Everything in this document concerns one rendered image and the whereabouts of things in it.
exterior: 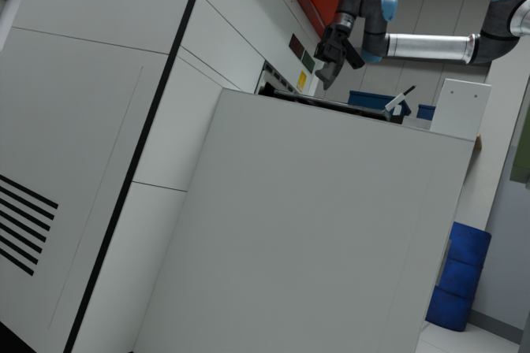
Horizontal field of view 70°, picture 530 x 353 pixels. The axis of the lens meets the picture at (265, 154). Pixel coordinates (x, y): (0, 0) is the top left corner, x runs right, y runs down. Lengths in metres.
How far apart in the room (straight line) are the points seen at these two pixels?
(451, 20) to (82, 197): 4.13
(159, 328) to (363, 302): 0.53
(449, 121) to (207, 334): 0.75
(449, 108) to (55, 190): 0.95
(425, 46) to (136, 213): 1.05
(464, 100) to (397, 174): 0.23
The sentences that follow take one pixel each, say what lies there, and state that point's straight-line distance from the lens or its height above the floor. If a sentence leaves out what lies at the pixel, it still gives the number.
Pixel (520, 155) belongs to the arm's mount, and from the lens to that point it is 1.02.
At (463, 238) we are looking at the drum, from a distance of 3.23.
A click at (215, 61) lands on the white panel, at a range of 1.02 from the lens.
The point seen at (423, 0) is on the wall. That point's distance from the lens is 4.78.
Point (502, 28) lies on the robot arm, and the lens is 1.42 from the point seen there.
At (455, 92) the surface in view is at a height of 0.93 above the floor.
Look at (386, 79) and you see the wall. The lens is 4.42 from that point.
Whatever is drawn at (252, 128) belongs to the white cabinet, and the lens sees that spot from 0.97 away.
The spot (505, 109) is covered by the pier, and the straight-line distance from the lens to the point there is 3.85.
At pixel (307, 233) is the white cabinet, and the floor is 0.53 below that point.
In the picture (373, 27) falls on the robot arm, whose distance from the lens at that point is 1.38.
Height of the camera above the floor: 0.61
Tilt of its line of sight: 4 degrees up
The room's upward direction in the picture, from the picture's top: 18 degrees clockwise
